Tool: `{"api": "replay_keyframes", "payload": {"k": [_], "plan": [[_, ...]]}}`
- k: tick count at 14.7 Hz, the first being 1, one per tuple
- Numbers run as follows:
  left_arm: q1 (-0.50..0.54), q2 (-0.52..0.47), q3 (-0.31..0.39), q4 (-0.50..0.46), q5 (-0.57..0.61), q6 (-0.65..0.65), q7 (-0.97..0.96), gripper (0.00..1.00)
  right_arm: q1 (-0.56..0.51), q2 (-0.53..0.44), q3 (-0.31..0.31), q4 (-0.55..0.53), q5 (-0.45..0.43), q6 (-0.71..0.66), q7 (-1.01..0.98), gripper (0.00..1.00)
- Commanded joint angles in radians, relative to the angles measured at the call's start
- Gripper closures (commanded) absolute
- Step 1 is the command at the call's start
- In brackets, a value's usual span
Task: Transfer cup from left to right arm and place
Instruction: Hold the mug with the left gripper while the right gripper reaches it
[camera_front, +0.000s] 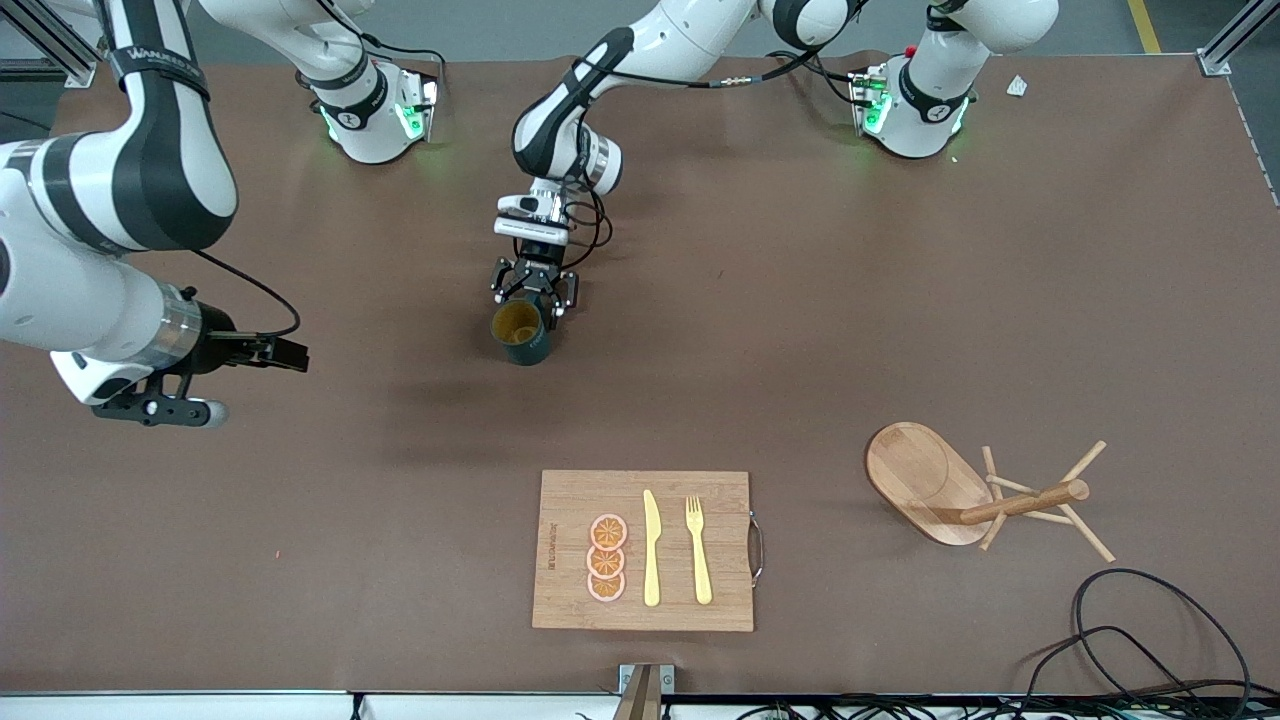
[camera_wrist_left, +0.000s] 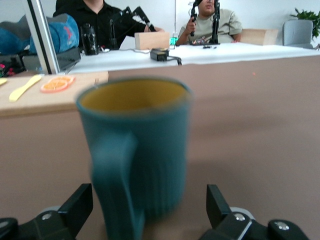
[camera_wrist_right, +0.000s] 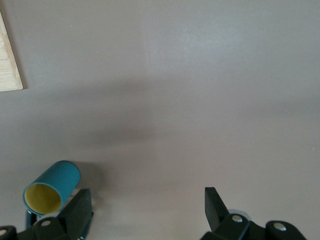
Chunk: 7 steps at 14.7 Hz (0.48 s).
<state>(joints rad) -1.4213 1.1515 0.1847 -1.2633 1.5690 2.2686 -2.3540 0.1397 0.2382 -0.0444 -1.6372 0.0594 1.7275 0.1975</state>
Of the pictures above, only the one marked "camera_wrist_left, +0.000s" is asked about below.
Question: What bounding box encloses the blue plush toy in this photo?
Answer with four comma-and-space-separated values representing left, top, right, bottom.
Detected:
0, 13, 80, 55

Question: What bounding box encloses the teal cup yellow inside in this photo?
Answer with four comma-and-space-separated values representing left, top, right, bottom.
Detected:
75, 76, 195, 240

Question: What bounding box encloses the light wooden block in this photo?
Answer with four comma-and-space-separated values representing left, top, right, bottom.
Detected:
134, 31, 171, 51

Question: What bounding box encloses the person in beige shirt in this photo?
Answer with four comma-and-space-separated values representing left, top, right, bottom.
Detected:
174, 0, 243, 46

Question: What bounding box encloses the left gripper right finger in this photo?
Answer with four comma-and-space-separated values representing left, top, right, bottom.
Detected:
199, 184, 311, 240

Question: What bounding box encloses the light wooden box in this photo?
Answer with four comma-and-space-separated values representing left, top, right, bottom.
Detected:
239, 28, 279, 46

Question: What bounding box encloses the bamboo cutting board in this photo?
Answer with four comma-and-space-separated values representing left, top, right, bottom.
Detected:
0, 71, 110, 118

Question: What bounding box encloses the green potted plant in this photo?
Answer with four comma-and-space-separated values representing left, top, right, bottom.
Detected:
289, 7, 320, 41

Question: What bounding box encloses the black drinking bottle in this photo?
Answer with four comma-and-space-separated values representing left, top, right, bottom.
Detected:
79, 22, 100, 56

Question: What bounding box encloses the yellow plastic knife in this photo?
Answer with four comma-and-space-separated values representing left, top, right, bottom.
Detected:
8, 74, 43, 103

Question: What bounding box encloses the black adapter cable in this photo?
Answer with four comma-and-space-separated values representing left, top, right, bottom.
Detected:
166, 56, 183, 67

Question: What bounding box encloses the brown table cover sheet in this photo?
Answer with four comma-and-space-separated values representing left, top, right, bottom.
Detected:
0, 55, 320, 240

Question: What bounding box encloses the grey chair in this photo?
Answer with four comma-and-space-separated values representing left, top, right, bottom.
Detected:
282, 19, 315, 50

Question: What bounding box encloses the black power adapter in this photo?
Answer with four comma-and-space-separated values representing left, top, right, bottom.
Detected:
149, 47, 170, 62

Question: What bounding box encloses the aluminium camera post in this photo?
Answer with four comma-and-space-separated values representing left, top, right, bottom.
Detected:
24, 0, 66, 76

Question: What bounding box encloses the white table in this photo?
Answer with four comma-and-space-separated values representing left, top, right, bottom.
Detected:
67, 41, 320, 75

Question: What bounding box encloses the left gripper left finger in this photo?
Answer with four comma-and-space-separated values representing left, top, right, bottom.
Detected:
0, 183, 94, 240

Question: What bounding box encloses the person in black shirt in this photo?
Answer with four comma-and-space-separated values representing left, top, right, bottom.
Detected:
52, 0, 166, 50

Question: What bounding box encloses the black laptop case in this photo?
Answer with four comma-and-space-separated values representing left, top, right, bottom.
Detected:
21, 46, 82, 72

